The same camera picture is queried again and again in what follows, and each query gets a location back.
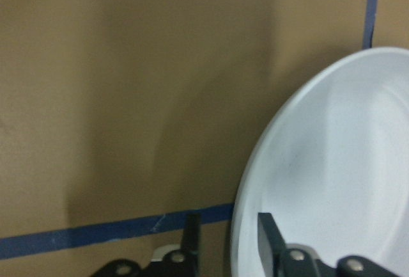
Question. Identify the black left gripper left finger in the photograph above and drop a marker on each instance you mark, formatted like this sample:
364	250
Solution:
191	244

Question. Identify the blue plate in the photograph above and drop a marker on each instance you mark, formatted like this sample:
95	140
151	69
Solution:
332	167

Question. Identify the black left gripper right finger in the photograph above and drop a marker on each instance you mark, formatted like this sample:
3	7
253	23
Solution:
270	244

